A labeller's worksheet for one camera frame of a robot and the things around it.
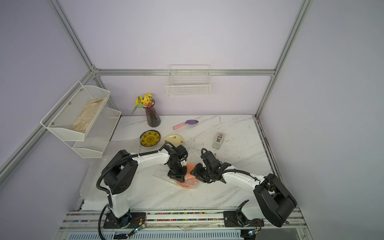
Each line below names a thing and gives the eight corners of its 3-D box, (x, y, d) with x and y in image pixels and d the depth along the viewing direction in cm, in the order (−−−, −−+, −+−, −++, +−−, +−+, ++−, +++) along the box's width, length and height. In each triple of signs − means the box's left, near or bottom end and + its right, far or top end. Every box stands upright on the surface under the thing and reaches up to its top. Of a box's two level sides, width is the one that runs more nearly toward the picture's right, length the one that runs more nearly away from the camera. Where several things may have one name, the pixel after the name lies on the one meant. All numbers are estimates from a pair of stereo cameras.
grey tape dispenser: (211, 147, 104) (211, 143, 100) (216, 135, 111) (217, 130, 107) (219, 150, 103) (220, 146, 99) (224, 138, 110) (225, 133, 105)
